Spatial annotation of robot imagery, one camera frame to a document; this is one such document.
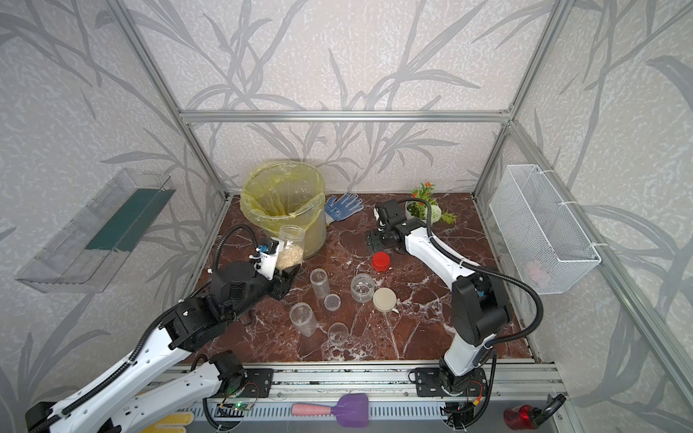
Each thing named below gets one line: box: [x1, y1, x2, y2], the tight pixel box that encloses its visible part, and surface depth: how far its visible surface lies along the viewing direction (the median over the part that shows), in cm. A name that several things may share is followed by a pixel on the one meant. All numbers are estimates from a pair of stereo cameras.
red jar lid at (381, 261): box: [371, 250, 391, 272], surface depth 100 cm
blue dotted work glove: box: [324, 192, 365, 225], surface depth 118 cm
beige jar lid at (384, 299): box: [372, 286, 398, 313], surface depth 91 cm
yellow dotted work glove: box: [140, 411, 195, 433], surface depth 69 cm
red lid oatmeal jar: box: [276, 224, 306, 271], surface depth 67 cm
